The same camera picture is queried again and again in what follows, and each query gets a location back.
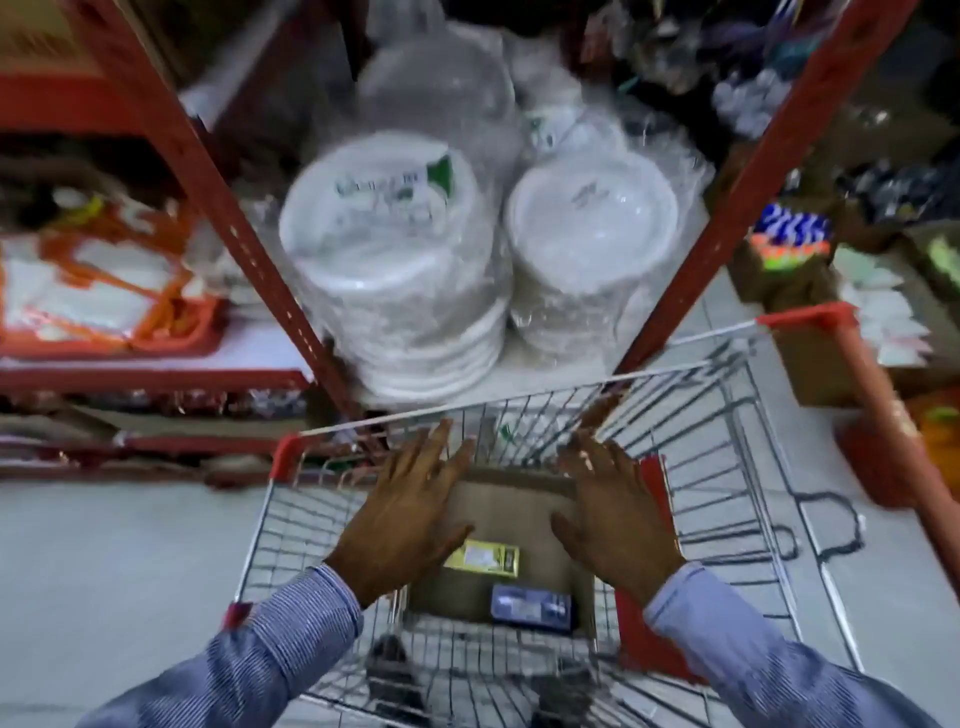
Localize person's right hand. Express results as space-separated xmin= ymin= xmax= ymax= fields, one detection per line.
xmin=551 ymin=429 xmax=687 ymax=606

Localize person's left hand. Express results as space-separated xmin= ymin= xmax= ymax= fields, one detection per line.
xmin=326 ymin=418 xmax=477 ymax=609

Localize person's left forearm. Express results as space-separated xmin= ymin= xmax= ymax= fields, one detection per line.
xmin=78 ymin=564 xmax=366 ymax=728

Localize person's right forearm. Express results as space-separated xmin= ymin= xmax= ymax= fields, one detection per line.
xmin=645 ymin=562 xmax=942 ymax=728

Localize yellow packet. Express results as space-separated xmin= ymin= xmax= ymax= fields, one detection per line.
xmin=443 ymin=540 xmax=521 ymax=579

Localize brown cardboard box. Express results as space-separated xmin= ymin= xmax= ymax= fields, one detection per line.
xmin=407 ymin=468 xmax=601 ymax=640

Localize blue packet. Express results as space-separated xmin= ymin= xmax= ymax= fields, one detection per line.
xmin=490 ymin=583 xmax=576 ymax=632

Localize large wrapped white plate stack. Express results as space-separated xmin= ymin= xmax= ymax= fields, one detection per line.
xmin=279 ymin=133 xmax=516 ymax=400

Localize cardboard display box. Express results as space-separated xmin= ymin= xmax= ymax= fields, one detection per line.
xmin=726 ymin=191 xmax=960 ymax=410

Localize medium wrapped white plate stack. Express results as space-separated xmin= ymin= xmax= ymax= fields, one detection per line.
xmin=504 ymin=146 xmax=681 ymax=360

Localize red metal shelf rack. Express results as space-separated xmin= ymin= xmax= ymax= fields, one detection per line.
xmin=0 ymin=0 xmax=922 ymax=481

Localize pile of white packets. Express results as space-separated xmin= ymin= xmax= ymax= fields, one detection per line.
xmin=832 ymin=246 xmax=933 ymax=369

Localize orange tray with white items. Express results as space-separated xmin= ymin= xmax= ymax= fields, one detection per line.
xmin=0 ymin=201 xmax=228 ymax=359

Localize clear wrapped plate stack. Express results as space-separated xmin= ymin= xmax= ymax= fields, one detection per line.
xmin=356 ymin=33 xmax=526 ymax=175

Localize bag of small white items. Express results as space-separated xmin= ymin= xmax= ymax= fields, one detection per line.
xmin=712 ymin=71 xmax=793 ymax=141

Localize wire shopping cart red handle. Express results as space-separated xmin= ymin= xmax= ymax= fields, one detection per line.
xmin=225 ymin=303 xmax=960 ymax=728

